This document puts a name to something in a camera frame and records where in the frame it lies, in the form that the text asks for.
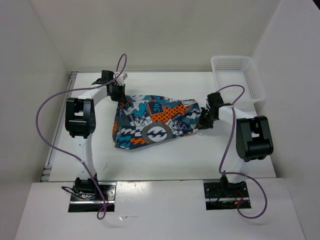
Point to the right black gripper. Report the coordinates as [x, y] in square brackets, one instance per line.
[202, 124]

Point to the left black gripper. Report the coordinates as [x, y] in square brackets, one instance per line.
[121, 98]

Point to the colourful patterned shorts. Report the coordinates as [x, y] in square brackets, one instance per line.
[150, 119]

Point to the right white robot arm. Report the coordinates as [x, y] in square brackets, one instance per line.
[252, 135]

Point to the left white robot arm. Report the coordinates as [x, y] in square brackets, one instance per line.
[80, 123]

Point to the white perforated plastic basket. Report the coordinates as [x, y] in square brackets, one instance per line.
[239, 70]

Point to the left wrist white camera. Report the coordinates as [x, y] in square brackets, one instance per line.
[121, 79]

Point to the aluminium table edge rail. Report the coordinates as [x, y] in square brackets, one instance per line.
[45, 175]

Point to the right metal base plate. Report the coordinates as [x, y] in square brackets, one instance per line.
[221, 195]

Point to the metal base plate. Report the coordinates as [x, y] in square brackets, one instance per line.
[221, 195]
[80, 203]

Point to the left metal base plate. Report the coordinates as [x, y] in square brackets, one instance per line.
[80, 203]

